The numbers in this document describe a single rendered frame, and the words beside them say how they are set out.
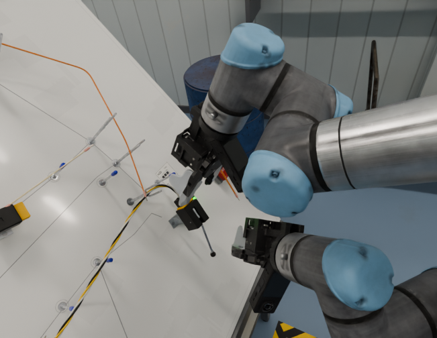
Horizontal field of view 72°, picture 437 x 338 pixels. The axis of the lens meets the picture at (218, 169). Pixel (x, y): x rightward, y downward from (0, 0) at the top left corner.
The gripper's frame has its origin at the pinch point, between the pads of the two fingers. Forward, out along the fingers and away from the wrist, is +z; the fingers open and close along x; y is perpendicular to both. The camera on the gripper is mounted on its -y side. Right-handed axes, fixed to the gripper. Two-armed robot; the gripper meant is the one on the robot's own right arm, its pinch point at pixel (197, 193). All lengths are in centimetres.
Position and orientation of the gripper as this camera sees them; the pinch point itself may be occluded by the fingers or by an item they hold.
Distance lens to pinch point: 64.6
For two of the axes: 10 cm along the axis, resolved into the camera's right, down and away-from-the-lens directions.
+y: -7.4, -6.4, 2.0
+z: -3.3, 6.0, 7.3
